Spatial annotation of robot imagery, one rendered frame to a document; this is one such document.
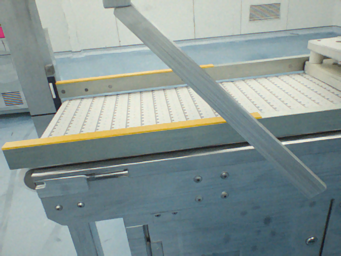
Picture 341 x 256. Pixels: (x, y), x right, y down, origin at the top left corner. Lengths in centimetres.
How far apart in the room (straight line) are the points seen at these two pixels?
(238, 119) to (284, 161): 6
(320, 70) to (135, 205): 45
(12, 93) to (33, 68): 244
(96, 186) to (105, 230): 114
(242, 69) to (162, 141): 34
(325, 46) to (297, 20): 543
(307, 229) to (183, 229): 25
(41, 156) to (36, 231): 130
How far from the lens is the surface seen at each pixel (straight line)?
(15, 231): 177
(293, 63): 71
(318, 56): 70
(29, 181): 46
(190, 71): 32
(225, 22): 565
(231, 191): 46
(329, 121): 45
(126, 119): 51
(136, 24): 34
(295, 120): 43
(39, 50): 67
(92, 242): 93
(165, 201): 45
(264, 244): 64
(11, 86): 310
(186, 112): 51
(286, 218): 61
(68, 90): 66
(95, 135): 39
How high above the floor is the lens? 107
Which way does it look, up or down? 27 degrees down
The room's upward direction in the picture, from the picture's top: 5 degrees counter-clockwise
